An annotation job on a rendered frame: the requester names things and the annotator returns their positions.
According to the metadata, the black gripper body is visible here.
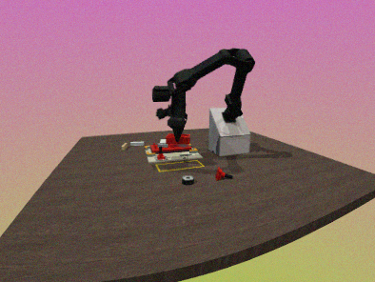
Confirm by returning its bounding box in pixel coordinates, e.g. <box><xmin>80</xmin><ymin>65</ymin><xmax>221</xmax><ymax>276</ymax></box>
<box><xmin>168</xmin><ymin>102</ymin><xmax>188</xmax><ymax>126</ymax></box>

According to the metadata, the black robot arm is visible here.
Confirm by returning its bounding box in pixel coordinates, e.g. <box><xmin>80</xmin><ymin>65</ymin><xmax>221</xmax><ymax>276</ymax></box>
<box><xmin>152</xmin><ymin>48</ymin><xmax>255</xmax><ymax>123</ymax></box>

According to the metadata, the small black toy wheel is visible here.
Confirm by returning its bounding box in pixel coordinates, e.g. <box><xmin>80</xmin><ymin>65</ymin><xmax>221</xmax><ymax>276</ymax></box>
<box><xmin>182</xmin><ymin>176</ymin><xmax>194</xmax><ymax>185</ymax></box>

